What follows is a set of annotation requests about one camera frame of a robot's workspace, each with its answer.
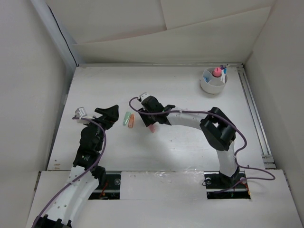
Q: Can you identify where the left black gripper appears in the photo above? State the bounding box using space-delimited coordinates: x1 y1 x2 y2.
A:
84 105 118 151

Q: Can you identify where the green highlighter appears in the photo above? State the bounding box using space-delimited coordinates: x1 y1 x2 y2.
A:
123 112 131 126

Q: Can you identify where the pink highlighter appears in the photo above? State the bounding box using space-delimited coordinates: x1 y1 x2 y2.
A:
149 125 155 133

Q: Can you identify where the orange highlighter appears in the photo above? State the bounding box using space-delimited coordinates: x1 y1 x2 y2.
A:
128 114 134 128

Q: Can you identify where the pink cap small bottle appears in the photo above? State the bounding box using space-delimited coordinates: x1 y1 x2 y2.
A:
212 67 222 77

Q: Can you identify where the purple cap white marker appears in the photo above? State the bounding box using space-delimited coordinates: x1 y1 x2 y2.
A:
220 65 226 83

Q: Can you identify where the blue cap white marker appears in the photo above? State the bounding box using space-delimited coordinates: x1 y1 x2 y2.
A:
223 64 230 75

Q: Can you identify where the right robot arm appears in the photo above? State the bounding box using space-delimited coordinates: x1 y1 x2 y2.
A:
138 93 239 187

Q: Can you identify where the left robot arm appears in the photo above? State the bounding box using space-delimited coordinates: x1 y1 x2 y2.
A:
32 104 119 228

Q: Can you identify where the white divided pen holder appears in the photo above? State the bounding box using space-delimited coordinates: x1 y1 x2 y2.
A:
200 67 228 95

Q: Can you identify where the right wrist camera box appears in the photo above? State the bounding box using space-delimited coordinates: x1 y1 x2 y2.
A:
138 92 150 102

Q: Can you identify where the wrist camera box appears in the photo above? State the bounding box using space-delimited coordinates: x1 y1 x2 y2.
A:
73 107 92 124
138 92 150 102

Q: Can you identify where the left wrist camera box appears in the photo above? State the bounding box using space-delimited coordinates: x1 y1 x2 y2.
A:
73 107 92 124

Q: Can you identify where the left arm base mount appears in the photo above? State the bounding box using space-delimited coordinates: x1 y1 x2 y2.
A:
89 171 121 200

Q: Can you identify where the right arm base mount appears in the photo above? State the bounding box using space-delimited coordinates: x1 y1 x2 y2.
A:
202 171 251 200

